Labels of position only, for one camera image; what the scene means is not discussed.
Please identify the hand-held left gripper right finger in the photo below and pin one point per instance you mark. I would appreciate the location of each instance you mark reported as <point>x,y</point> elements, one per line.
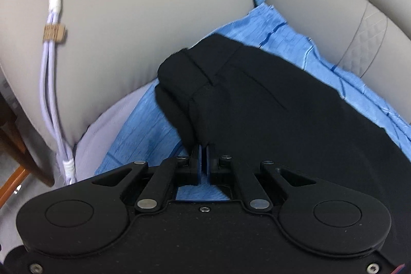
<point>208,161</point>

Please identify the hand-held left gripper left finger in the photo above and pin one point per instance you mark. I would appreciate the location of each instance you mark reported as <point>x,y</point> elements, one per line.
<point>199,161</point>

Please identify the black pants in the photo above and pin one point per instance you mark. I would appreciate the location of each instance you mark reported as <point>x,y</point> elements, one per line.
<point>276,107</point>

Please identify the blue striped cloth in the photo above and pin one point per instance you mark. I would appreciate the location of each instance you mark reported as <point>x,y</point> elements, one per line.
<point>154,132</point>

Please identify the white cloth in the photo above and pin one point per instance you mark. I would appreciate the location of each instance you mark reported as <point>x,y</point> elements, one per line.
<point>96,139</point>

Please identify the grey sofa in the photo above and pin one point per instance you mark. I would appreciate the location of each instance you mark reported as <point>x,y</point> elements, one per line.
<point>135,36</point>

